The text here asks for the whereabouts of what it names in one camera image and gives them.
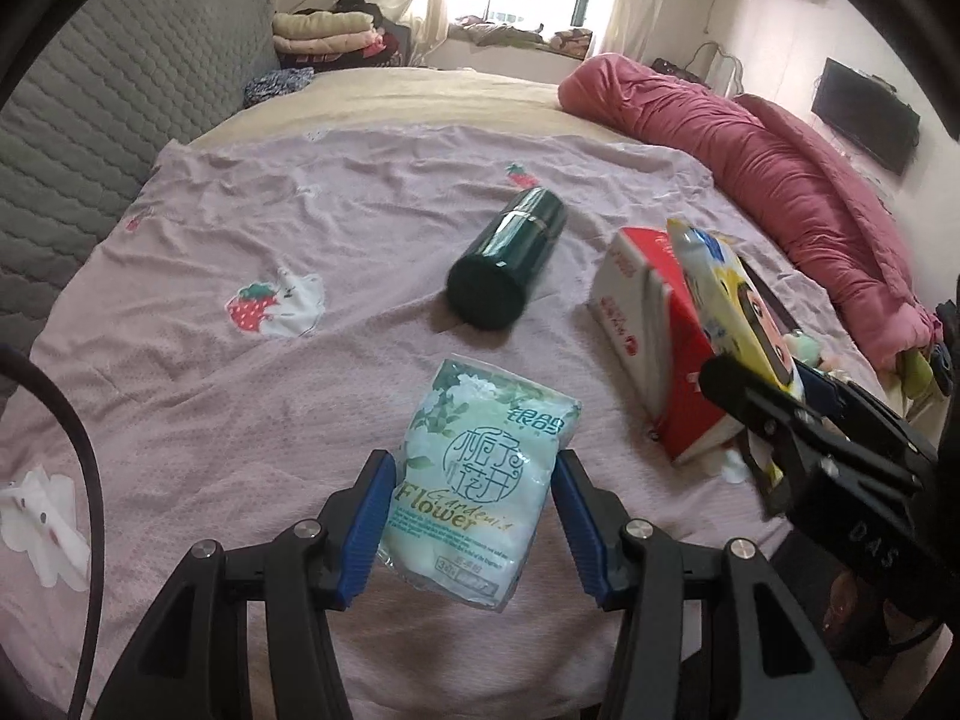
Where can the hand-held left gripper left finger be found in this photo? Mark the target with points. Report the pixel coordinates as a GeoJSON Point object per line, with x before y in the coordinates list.
{"type": "Point", "coordinates": [364, 532]}

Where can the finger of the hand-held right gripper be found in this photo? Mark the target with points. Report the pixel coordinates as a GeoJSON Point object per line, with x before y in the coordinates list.
{"type": "Point", "coordinates": [825, 388]}
{"type": "Point", "coordinates": [750, 390]}

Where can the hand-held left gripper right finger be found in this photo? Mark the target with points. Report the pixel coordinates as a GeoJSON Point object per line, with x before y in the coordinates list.
{"type": "Point", "coordinates": [585, 532]}

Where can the green makeup sponge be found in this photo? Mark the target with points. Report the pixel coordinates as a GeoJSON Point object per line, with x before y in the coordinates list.
{"type": "Point", "coordinates": [808, 349]}

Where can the cartoon face wet wipes packet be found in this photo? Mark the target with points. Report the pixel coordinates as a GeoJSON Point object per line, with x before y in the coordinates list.
{"type": "Point", "coordinates": [720, 292]}

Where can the red and white box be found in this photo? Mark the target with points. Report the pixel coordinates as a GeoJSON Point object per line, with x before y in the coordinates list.
{"type": "Point", "coordinates": [652, 337]}

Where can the green floral tissue pack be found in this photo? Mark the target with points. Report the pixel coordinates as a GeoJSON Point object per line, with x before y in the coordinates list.
{"type": "Point", "coordinates": [472, 480]}

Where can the dark green cylinder container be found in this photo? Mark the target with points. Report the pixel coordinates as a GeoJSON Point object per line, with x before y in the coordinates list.
{"type": "Point", "coordinates": [502, 255]}

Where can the yellow green cloth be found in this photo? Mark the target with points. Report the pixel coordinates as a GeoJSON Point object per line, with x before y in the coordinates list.
{"type": "Point", "coordinates": [915, 375]}

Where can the purple strawberry print blanket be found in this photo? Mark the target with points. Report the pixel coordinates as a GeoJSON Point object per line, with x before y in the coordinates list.
{"type": "Point", "coordinates": [300, 405]}

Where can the pink duvet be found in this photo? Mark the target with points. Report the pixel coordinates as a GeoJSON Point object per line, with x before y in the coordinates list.
{"type": "Point", "coordinates": [750, 142]}

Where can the clothes on windowsill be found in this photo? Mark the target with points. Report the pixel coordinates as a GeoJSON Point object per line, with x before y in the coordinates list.
{"type": "Point", "coordinates": [517, 26]}

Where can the beige bed sheet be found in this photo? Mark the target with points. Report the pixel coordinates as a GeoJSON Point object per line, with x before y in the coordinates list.
{"type": "Point", "coordinates": [390, 94]}

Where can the dark floral cloth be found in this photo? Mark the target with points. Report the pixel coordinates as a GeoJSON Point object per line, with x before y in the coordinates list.
{"type": "Point", "coordinates": [277, 86]}

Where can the grey quilted headboard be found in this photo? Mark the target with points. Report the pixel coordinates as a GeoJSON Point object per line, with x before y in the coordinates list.
{"type": "Point", "coordinates": [112, 112]}

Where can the folded clothes stack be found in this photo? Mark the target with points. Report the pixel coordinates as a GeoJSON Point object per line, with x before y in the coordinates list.
{"type": "Point", "coordinates": [322, 34]}

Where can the black wall television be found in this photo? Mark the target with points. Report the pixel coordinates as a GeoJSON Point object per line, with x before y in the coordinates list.
{"type": "Point", "coordinates": [862, 112]}

